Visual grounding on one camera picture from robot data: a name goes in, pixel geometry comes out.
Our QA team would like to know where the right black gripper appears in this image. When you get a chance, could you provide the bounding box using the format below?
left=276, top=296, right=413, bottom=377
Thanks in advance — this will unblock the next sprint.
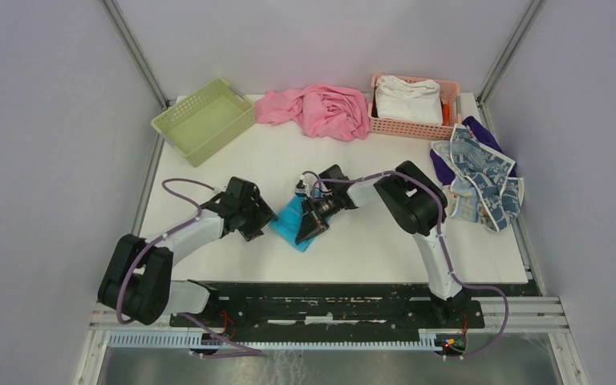
left=298, top=192, right=342, bottom=245

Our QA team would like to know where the blue towel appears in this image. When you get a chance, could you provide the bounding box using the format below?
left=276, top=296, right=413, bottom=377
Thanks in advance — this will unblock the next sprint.
left=269, top=196, right=313, bottom=253

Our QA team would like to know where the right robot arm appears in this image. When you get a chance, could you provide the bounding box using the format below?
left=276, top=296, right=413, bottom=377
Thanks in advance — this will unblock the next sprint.
left=290, top=160, right=471, bottom=327

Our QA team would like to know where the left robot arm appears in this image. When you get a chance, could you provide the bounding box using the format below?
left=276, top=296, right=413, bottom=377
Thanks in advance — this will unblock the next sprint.
left=97, top=176, right=277, bottom=326

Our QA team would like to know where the green plastic basket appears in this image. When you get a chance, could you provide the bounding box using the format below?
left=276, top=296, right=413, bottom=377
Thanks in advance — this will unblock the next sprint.
left=152, top=78, right=255, bottom=167

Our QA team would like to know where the pink towel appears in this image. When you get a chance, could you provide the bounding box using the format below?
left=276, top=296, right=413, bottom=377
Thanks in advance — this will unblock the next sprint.
left=254, top=83, right=371, bottom=141

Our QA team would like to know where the pink plastic basket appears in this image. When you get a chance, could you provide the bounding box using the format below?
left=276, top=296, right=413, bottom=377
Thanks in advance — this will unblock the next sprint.
left=368, top=74, right=461, bottom=140

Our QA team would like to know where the purple cloth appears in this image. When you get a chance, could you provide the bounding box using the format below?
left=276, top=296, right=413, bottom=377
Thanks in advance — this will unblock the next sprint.
left=430, top=116, right=522, bottom=186

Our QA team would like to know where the white folded towel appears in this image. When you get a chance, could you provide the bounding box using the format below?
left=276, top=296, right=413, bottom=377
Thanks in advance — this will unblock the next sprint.
left=375, top=75, right=444, bottom=125

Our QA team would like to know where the blue white patterned cloth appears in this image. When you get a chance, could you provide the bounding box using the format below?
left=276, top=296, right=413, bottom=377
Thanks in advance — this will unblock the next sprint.
left=430, top=124, right=525, bottom=233

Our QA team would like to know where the orange item in basket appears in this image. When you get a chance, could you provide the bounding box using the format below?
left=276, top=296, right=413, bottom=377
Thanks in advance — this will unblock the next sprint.
left=442, top=103, right=451, bottom=126

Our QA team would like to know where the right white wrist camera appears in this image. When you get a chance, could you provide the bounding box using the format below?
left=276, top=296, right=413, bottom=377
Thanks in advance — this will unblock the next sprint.
left=294, top=176, right=309, bottom=198

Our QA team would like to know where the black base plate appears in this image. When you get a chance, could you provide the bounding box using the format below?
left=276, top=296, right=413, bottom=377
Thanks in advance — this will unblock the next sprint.
left=195, top=282, right=536, bottom=342

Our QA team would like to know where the white cable duct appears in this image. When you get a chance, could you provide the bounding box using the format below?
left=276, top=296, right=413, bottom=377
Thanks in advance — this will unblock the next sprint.
left=107, top=331, right=441, bottom=352

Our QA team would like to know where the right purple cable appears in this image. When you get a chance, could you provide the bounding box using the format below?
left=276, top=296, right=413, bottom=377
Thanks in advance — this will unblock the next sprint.
left=301, top=169, right=510, bottom=363

